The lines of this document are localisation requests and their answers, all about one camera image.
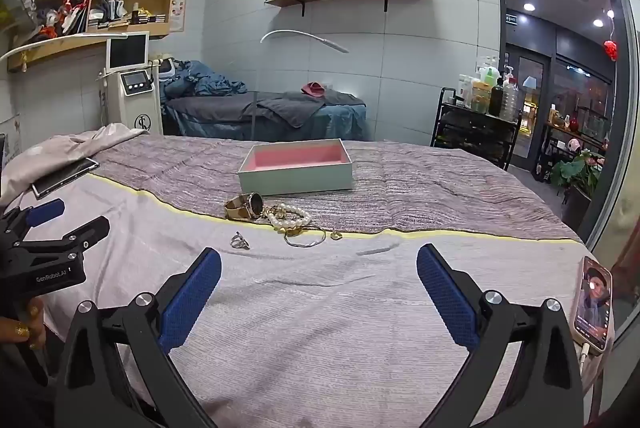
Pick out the crumpled blue blanket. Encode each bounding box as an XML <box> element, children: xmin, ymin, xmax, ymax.
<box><xmin>162</xmin><ymin>59</ymin><xmax>249</xmax><ymax>98</ymax></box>

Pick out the person's left hand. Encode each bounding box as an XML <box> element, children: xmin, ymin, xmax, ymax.
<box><xmin>0</xmin><ymin>295</ymin><xmax>47</xmax><ymax>351</ymax></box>

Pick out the blue skirted massage bed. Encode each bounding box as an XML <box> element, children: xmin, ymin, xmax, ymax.
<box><xmin>161</xmin><ymin>89</ymin><xmax>369</xmax><ymax>142</ymax></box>

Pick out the dark screen tablet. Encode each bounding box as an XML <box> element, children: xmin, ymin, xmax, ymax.
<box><xmin>32</xmin><ymin>157</ymin><xmax>100</xmax><ymax>200</ymax></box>

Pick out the green potted plant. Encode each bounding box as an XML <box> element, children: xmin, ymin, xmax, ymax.
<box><xmin>549</xmin><ymin>148</ymin><xmax>602</xmax><ymax>219</ymax></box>

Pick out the white charging cable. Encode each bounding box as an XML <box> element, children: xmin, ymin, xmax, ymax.
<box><xmin>579</xmin><ymin>342</ymin><xmax>602</xmax><ymax>416</ymax></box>

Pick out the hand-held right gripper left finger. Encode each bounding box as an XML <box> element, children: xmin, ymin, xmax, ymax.
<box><xmin>54</xmin><ymin>247</ymin><xmax>223</xmax><ymax>428</ymax></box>

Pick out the grey towel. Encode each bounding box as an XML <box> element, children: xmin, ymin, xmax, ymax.
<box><xmin>242</xmin><ymin>92</ymin><xmax>326</xmax><ymax>129</ymax></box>

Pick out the smartphone with lit screen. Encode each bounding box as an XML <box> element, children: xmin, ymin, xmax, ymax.
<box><xmin>570</xmin><ymin>256</ymin><xmax>614</xmax><ymax>354</ymax></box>

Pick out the pale pink quilt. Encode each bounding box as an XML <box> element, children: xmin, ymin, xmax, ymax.
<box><xmin>0</xmin><ymin>123</ymin><xmax>149</xmax><ymax>209</ymax></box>

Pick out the group of bottles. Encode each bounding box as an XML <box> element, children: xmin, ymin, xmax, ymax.
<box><xmin>456</xmin><ymin>57</ymin><xmax>521</xmax><ymax>119</ymax></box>

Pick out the pink lined jewelry box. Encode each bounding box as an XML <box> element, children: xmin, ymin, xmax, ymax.
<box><xmin>237</xmin><ymin>139</ymin><xmax>355</xmax><ymax>197</ymax></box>

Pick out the black trolley cart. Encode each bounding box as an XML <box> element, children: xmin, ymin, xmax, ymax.
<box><xmin>431</xmin><ymin>87</ymin><xmax>522</xmax><ymax>171</ymax></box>

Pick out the tan strap wristwatch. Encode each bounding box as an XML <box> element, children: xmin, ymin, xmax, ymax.
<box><xmin>224</xmin><ymin>192</ymin><xmax>266</xmax><ymax>223</ymax></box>

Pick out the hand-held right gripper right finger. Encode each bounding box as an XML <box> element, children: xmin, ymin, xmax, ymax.
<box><xmin>416</xmin><ymin>243</ymin><xmax>586</xmax><ymax>428</ymax></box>

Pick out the purple striped blanket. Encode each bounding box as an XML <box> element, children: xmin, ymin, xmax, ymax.
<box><xmin>85</xmin><ymin>135</ymin><xmax>583</xmax><ymax>243</ymax></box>

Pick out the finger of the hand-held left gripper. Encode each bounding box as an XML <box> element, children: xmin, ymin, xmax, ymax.
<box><xmin>24</xmin><ymin>198</ymin><xmax>66</xmax><ymax>229</ymax></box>
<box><xmin>22</xmin><ymin>215</ymin><xmax>111</xmax><ymax>260</ymax></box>

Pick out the thin bangle with pendant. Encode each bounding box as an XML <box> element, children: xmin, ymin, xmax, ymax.
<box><xmin>282</xmin><ymin>227</ymin><xmax>327</xmax><ymax>249</ymax></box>

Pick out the white pearl bracelet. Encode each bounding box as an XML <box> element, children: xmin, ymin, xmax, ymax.
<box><xmin>265</xmin><ymin>203</ymin><xmax>312</xmax><ymax>232</ymax></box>

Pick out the white beauty machine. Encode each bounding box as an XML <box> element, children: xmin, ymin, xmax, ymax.
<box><xmin>96</xmin><ymin>32</ymin><xmax>164</xmax><ymax>137</ymax></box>

